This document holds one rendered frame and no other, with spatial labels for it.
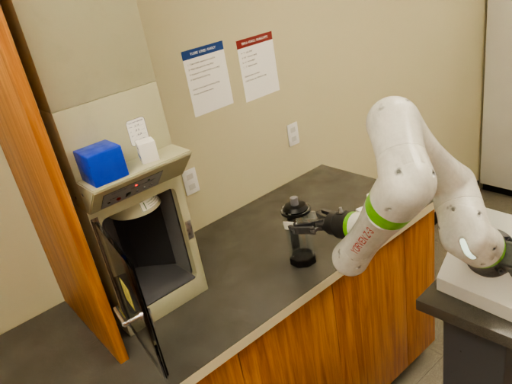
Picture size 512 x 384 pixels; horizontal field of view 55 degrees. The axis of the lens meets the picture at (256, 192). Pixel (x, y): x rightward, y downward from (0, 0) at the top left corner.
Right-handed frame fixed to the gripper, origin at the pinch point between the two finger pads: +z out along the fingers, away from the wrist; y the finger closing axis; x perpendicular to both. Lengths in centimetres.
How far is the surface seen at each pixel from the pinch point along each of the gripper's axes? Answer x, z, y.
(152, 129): -48, 6, 39
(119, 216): -25, 17, 55
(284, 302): 20.1, -6.9, 21.2
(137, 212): -25, 14, 50
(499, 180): 86, 59, -247
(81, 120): -57, 4, 58
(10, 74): -72, -8, 74
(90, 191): -39, -2, 66
